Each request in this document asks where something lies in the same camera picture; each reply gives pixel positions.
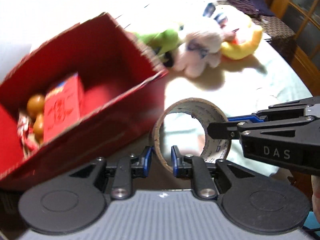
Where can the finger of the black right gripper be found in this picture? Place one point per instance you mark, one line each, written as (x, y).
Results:
(225, 131)
(254, 118)

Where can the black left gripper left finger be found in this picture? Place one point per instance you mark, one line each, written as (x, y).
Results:
(75, 200)

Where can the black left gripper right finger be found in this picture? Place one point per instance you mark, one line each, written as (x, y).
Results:
(251, 201)

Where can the brown packing tape roll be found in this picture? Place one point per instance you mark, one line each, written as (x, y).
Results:
(184, 124)

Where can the brown wooden gourd massager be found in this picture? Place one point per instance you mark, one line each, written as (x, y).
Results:
(35, 109)

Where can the red white knotted charm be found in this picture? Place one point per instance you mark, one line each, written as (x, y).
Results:
(26, 135)

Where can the yellow pink plush toy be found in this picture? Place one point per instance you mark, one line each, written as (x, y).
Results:
(247, 39)

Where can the white plush toy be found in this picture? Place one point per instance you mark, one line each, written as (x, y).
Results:
(200, 50)

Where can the red printed paper packet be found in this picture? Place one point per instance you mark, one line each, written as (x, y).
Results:
(62, 106)

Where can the green plush toy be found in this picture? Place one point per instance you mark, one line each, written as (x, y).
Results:
(163, 44)

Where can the dark patterned cloth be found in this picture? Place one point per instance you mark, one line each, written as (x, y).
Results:
(252, 8)

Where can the red cardboard box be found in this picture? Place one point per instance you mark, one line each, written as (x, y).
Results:
(123, 83)

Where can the wooden glass door cabinet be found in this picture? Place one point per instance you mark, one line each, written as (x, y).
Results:
(302, 49)

